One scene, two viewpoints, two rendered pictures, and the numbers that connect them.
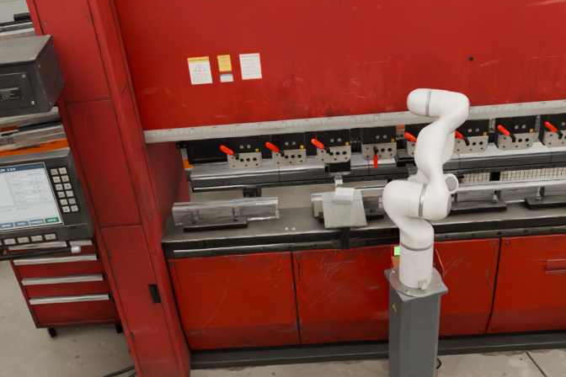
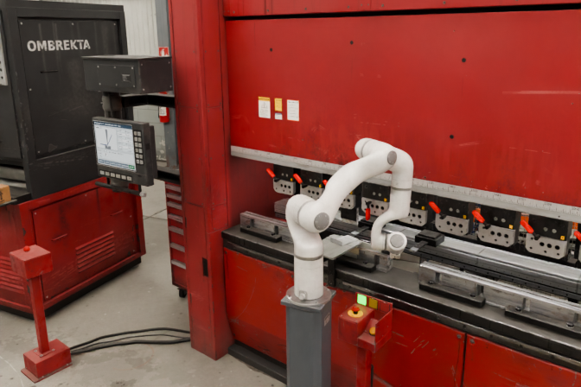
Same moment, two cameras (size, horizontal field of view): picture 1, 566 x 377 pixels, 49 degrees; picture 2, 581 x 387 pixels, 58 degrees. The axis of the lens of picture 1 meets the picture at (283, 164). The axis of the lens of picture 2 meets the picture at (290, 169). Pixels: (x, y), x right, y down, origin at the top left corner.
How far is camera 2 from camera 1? 1.70 m
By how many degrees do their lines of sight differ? 38
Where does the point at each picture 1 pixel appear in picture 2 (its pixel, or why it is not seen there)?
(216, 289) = (247, 287)
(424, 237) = (303, 247)
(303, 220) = not seen: hidden behind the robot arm
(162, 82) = (243, 111)
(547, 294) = not seen: outside the picture
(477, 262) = (443, 352)
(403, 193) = (295, 201)
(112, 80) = (200, 95)
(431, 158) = (331, 183)
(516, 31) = (493, 117)
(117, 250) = (190, 222)
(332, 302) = not seen: hidden behind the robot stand
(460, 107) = (378, 152)
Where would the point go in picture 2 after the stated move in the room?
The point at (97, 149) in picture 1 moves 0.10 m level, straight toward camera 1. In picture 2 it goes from (188, 142) to (180, 145)
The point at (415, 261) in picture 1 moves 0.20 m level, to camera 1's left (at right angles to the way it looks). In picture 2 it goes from (296, 269) to (259, 256)
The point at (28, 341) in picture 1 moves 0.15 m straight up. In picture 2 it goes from (169, 293) to (167, 276)
